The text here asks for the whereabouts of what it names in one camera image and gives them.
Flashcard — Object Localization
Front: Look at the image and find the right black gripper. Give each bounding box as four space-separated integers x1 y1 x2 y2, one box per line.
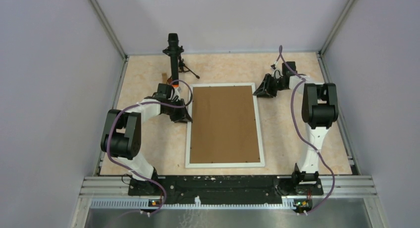
253 74 286 99

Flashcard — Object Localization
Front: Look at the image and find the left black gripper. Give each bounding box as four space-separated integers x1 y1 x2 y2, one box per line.
164 99 192 124

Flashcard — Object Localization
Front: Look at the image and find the brown backing board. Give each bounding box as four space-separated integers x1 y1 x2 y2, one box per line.
189 85 262 165

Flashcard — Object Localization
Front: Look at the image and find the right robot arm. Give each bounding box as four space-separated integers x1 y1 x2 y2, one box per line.
253 61 339 195

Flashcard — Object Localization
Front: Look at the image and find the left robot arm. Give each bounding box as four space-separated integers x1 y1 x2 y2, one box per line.
100 83 193 195

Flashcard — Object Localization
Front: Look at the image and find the small wooden block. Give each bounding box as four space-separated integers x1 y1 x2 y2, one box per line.
161 73 168 84

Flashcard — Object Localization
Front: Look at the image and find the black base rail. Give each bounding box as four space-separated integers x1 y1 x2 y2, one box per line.
128 175 324 205

